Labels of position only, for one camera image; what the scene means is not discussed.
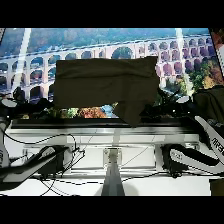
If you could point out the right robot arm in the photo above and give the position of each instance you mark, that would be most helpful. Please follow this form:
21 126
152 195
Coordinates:
196 161

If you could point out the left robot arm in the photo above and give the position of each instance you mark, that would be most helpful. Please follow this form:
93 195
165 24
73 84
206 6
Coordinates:
23 171

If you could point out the dark olive garment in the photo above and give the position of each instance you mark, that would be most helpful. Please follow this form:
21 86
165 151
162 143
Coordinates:
103 83

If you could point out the black garment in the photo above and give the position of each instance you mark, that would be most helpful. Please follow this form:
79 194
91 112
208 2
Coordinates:
208 101

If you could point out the silver frame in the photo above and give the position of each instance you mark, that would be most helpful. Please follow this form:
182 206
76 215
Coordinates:
112 180

